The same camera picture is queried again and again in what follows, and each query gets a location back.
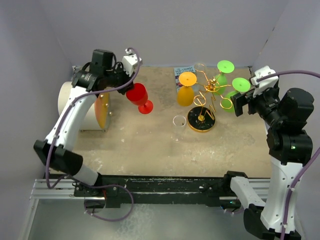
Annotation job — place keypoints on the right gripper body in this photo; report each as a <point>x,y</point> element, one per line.
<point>266,104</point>

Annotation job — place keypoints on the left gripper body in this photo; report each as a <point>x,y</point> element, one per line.
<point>117,78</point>

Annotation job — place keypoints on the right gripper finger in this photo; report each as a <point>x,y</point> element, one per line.
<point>239,99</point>
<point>238,108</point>

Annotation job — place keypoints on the green goblet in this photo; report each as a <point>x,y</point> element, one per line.
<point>240,85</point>
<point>224,67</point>

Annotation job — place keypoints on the red plastic goblet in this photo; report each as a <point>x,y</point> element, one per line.
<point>139,97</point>

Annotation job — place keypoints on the green goblet front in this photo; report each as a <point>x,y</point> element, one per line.
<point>224,67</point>

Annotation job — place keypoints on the gold wine glass rack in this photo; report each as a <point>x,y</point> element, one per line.
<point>201,118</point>

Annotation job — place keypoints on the orange plastic goblet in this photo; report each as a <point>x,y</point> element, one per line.
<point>185,95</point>

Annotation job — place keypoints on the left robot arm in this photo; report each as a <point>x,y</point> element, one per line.
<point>103,74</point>

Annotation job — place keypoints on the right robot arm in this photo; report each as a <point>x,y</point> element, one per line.
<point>290,148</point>

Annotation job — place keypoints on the treehouse paperback book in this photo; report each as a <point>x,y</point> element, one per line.
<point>178,71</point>

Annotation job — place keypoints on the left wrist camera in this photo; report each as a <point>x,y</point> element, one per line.
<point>130,62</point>

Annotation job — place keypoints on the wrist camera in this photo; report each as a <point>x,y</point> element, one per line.
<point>130,62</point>
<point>261,80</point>

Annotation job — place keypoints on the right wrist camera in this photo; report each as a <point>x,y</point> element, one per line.
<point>261,80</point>

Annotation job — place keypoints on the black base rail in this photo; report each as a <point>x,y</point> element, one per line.
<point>164,190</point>

